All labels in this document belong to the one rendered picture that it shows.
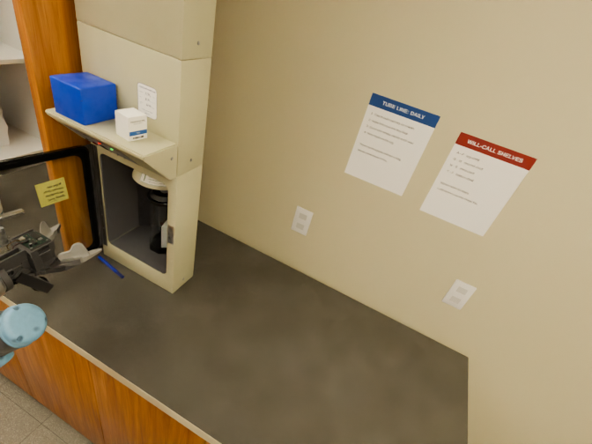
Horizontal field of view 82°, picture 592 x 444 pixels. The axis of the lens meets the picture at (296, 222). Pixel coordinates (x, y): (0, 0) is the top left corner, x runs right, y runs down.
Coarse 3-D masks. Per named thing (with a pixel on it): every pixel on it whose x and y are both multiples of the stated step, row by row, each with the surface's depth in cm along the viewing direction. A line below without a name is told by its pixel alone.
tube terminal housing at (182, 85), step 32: (96, 32) 82; (96, 64) 86; (128, 64) 82; (160, 64) 78; (192, 64) 79; (128, 96) 86; (160, 96) 82; (192, 96) 84; (160, 128) 87; (192, 128) 89; (128, 160) 97; (192, 160) 95; (192, 192) 102; (192, 224) 110; (128, 256) 120; (192, 256) 120
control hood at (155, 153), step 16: (48, 112) 84; (80, 128) 82; (96, 128) 83; (112, 128) 85; (112, 144) 80; (128, 144) 80; (144, 144) 82; (160, 144) 84; (176, 144) 86; (144, 160) 79; (160, 160) 83; (176, 160) 89
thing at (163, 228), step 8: (152, 200) 109; (152, 208) 112; (160, 208) 111; (152, 216) 114; (160, 216) 113; (152, 224) 116; (160, 224) 115; (152, 232) 118; (160, 232) 117; (152, 240) 120; (160, 240) 119
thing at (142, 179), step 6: (132, 174) 104; (138, 174) 102; (144, 174) 101; (138, 180) 102; (144, 180) 101; (150, 180) 101; (156, 180) 101; (144, 186) 101; (150, 186) 101; (156, 186) 101; (162, 186) 102
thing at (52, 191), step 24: (24, 168) 88; (48, 168) 93; (72, 168) 99; (0, 192) 86; (24, 192) 91; (48, 192) 96; (72, 192) 102; (0, 216) 89; (24, 216) 94; (48, 216) 100; (72, 216) 106; (72, 240) 110
